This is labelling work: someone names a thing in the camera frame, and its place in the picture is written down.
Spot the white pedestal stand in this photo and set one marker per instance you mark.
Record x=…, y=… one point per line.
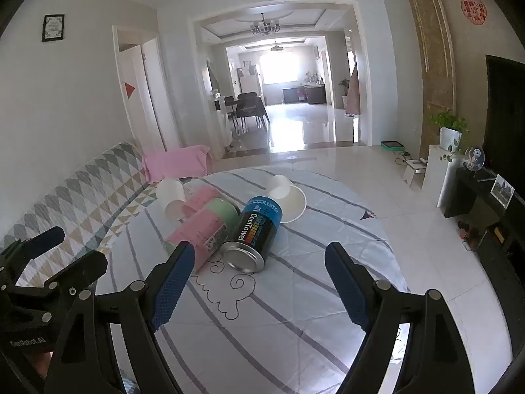
x=443, y=176

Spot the dark low cabinet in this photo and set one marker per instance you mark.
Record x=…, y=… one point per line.
x=303, y=94

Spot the black television cabinet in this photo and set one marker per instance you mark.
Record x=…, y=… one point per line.
x=488, y=221

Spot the green floor tray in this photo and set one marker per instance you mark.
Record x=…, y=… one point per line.
x=392, y=145

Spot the white paper cup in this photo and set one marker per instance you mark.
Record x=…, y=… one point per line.
x=170, y=197
x=289, y=205

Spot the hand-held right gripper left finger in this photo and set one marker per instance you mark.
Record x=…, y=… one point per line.
x=172, y=287

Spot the red diamond door sticker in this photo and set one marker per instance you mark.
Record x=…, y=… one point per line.
x=129, y=90

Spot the black chandelier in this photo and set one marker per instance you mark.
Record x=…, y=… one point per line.
x=265, y=28

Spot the pink can with green lid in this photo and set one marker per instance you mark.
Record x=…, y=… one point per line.
x=201, y=236

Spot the striped white tablecloth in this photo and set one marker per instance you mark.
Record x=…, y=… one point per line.
x=266, y=320

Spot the white refrigerator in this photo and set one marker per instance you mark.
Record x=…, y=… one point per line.
x=249, y=80

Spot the pink pillow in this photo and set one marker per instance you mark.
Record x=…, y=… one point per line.
x=176, y=164

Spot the black television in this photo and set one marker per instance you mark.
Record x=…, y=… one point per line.
x=506, y=115

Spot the round ceiling lamp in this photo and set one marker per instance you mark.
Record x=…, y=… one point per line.
x=277, y=46

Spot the green plant in white pot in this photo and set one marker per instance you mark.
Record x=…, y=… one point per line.
x=450, y=135

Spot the white door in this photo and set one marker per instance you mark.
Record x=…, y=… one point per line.
x=151, y=102

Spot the small potted plant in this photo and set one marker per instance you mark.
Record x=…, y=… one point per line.
x=344, y=86

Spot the dark dining chair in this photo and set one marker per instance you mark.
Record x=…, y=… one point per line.
x=256, y=104
x=245, y=115

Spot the sofa with triangle-pattern cover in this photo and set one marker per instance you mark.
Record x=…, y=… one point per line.
x=82, y=197

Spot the blue and black can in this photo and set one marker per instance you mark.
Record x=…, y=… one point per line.
x=254, y=230

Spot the white photo frame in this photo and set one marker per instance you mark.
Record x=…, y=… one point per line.
x=502, y=191

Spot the glass snow globe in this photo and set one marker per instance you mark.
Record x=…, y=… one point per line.
x=475, y=159

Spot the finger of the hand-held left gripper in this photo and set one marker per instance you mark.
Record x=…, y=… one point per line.
x=82, y=269
x=41, y=239

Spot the small white stool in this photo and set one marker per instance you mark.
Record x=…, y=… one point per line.
x=413, y=172

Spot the red round wall decoration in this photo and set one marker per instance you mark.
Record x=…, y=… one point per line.
x=473, y=7

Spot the black framed wall picture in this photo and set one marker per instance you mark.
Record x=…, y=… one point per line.
x=53, y=28

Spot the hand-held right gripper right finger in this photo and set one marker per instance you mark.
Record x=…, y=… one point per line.
x=344, y=287

